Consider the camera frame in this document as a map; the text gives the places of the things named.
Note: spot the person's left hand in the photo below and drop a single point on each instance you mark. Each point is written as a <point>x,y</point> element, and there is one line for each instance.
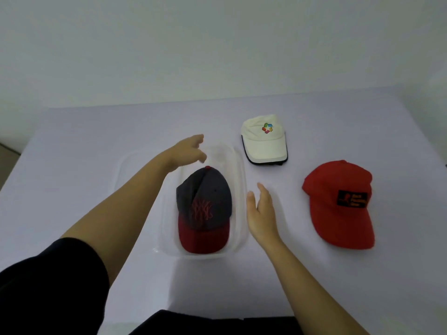
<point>182,153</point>

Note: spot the person's right hand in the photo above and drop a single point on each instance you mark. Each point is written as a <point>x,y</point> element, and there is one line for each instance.
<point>262,221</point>

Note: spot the person's right thumb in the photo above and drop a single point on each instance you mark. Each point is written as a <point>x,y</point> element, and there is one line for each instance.
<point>250,202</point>

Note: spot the person's left thumb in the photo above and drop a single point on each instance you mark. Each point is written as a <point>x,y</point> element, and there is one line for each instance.
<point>199,157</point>

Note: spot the person's right forearm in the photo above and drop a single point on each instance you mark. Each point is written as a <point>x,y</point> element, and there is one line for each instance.
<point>307,289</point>

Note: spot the person's left forearm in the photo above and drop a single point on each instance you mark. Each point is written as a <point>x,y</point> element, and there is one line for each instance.
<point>120,209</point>

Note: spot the clear plastic storage container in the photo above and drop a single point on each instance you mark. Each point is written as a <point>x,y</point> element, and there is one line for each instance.
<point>237,191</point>

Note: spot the navy cap with red brim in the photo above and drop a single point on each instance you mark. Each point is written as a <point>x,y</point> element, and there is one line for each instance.
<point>204,212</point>

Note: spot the white cap with colourful logo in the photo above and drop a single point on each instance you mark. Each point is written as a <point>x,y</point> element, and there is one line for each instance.
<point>264,144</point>

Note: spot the red cap with black patch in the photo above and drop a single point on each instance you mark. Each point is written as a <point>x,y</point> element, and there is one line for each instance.
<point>340,205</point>

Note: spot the black garment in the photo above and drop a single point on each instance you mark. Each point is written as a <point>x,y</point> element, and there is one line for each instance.
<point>216,324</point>

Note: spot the black shirt sleeve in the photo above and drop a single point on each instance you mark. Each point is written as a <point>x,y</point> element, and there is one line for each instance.
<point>52,289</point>

